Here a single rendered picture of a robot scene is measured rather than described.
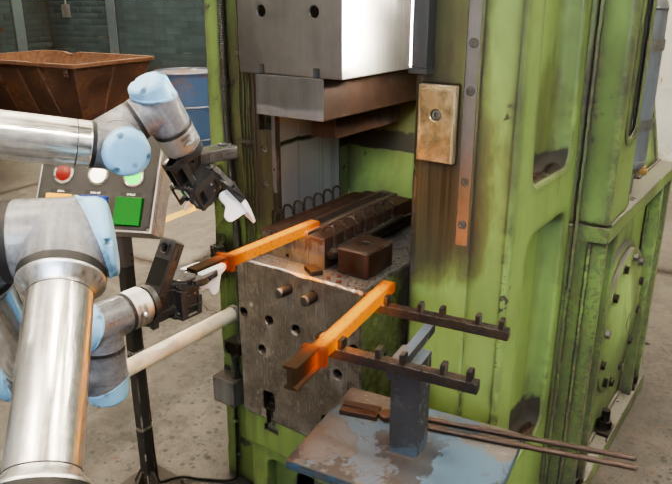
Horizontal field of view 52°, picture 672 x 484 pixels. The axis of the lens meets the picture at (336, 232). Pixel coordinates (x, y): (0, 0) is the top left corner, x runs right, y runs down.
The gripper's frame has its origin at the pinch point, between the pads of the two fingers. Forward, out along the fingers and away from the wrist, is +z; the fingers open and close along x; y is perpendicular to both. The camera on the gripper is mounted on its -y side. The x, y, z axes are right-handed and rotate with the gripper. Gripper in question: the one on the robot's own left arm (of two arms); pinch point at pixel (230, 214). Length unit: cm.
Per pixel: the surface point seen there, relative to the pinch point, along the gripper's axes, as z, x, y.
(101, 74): 211, -541, -303
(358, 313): 13.6, 31.9, 6.1
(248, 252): 9.8, 1.5, 1.6
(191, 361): 136, -110, -18
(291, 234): 17.2, 1.5, -11.4
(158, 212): 14.9, -38.8, -6.5
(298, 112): -4.9, 0.7, -29.3
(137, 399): 71, -57, 24
